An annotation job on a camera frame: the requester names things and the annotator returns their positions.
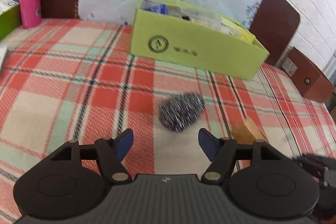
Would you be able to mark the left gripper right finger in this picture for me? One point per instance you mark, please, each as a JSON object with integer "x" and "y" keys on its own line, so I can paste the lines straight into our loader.
{"x": 221, "y": 154}

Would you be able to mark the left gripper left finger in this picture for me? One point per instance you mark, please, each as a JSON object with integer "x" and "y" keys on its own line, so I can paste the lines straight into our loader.
{"x": 110, "y": 154}

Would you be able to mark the gold foil box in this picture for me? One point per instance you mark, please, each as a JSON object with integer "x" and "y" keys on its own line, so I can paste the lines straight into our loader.
{"x": 247, "y": 132}

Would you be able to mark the steel wool scrubber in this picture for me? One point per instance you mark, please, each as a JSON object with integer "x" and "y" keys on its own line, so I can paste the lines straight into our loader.
{"x": 180, "y": 111}

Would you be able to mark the blue medicine box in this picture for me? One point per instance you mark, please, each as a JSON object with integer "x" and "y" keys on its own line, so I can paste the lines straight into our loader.
{"x": 158, "y": 8}

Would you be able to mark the yellow-green medicine box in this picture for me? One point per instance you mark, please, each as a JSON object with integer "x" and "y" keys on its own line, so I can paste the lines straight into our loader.
{"x": 242, "y": 33}

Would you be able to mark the clear plastic container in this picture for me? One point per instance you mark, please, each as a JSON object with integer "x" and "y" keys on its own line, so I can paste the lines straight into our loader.
{"x": 203, "y": 18}

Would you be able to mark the plaid bed sheet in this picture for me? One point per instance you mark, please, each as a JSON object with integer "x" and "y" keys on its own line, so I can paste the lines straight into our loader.
{"x": 74, "y": 79}

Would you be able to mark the brown cardboard box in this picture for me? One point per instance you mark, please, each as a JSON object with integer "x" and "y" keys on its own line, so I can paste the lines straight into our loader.
{"x": 307, "y": 77}

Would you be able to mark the lime green storage box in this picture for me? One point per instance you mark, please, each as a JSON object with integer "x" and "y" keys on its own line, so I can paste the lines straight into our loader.
{"x": 173, "y": 39}

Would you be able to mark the dark brown wooden headboard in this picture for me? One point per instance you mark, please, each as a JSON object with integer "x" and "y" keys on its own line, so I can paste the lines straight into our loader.
{"x": 274, "y": 24}

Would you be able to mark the white round device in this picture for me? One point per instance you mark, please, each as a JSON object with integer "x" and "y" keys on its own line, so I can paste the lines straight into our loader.
{"x": 3, "y": 54}

